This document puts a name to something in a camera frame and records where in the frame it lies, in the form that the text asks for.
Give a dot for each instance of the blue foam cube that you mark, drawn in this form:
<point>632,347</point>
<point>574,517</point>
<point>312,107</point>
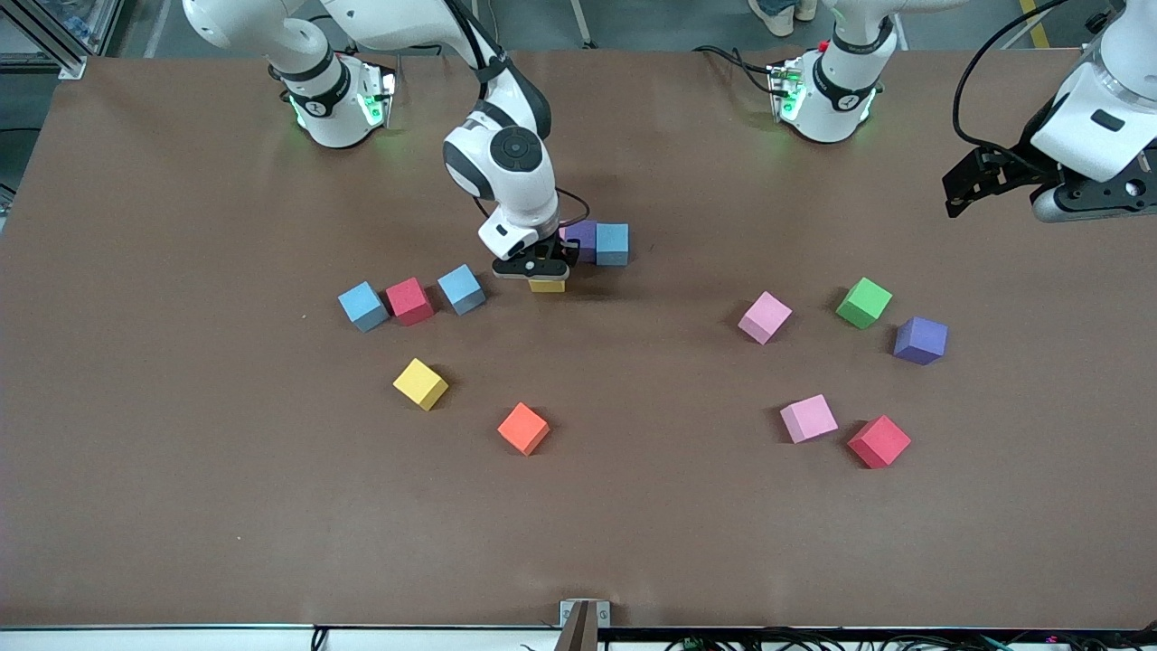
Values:
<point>612,244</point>
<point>461,289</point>
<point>363,306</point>

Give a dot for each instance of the brown table mat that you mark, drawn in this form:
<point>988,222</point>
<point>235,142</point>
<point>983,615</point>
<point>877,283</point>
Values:
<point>181,452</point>

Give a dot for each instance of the yellow foam cube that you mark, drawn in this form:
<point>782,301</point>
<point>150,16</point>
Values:
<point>547,287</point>
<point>420,383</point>

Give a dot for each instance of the white shoe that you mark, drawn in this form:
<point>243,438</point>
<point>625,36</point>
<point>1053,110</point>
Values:
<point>776,18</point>
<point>806,9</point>

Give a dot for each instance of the orange foam cube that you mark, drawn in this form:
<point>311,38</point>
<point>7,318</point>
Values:
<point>523,428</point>

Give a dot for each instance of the white table edge rail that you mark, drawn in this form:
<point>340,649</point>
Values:
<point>181,640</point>

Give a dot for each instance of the metal table edge bracket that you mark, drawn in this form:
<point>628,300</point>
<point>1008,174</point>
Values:
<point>583,624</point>

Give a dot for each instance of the aluminium frame post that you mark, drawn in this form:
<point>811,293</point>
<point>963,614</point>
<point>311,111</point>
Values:
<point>50,36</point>
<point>1098,54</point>

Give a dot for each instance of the green foam cube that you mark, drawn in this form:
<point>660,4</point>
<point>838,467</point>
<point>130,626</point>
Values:
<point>863,302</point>

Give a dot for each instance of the grey metal stand leg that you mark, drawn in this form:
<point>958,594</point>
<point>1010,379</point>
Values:
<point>581,23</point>

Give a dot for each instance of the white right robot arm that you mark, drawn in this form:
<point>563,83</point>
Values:
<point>515,149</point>

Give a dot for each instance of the purple foam cube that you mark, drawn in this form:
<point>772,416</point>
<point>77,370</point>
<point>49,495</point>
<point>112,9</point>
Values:
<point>920,340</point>
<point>586,240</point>

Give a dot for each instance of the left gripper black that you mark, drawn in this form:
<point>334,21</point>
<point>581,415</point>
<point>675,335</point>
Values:
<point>1020,161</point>

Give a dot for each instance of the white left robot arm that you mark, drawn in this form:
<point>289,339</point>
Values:
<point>827,90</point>

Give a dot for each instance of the red foam cube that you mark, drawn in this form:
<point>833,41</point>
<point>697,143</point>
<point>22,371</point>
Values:
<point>879,441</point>
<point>409,301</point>

